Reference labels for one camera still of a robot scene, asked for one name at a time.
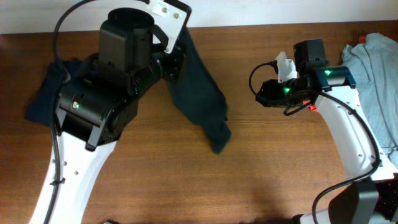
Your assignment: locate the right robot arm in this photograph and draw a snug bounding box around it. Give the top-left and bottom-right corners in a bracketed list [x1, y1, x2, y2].
[253, 39, 397, 224]

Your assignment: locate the folded navy blue garment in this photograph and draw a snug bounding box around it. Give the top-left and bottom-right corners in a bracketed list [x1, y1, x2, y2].
[24, 57, 93, 126]

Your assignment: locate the red orange garment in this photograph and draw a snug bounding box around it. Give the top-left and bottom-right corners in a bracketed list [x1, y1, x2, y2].
[308, 36, 366, 113]

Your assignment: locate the light grey blue garment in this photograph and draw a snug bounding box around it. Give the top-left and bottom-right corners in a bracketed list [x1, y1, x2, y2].
[342, 33, 397, 166]

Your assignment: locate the dark green black t-shirt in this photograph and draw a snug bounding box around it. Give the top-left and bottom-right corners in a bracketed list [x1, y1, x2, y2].
[168, 28, 231, 154]

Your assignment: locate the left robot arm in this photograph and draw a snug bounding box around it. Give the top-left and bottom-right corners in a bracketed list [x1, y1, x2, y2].
[30, 4, 191, 223]

